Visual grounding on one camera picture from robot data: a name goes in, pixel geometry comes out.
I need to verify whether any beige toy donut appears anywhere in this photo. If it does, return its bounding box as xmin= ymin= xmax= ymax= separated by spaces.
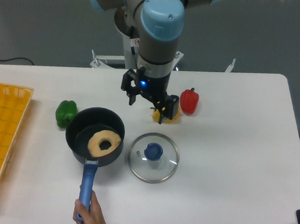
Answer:
xmin=88 ymin=130 xmax=122 ymax=158

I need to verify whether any black pot with blue handle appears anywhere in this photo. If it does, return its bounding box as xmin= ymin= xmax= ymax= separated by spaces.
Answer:
xmin=65 ymin=107 xmax=125 ymax=209

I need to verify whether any yellow toy bell pepper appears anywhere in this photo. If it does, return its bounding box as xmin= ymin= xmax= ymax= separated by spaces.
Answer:
xmin=152 ymin=107 xmax=181 ymax=123

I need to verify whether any black floor cable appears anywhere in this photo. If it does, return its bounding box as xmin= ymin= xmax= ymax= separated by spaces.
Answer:
xmin=0 ymin=56 xmax=36 ymax=66

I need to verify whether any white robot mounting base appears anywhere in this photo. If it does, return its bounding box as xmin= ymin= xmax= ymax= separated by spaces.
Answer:
xmin=89 ymin=32 xmax=238 ymax=79

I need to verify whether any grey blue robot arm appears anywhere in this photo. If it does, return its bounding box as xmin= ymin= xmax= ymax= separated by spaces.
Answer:
xmin=90 ymin=0 xmax=222 ymax=123

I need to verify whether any red toy bell pepper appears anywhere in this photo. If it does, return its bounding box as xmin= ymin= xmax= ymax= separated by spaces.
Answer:
xmin=180 ymin=88 xmax=199 ymax=115

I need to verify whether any green toy bell pepper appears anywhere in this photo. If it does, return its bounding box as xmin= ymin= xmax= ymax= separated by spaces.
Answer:
xmin=55 ymin=100 xmax=78 ymax=129

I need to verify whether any person's hand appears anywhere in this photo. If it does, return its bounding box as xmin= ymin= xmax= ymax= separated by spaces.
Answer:
xmin=73 ymin=190 xmax=106 ymax=224

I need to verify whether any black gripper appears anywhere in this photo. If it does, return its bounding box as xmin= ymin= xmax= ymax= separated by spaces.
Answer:
xmin=121 ymin=66 xmax=179 ymax=124

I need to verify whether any glass pot lid blue knob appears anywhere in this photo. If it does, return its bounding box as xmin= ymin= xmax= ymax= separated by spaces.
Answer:
xmin=127 ymin=132 xmax=180 ymax=184

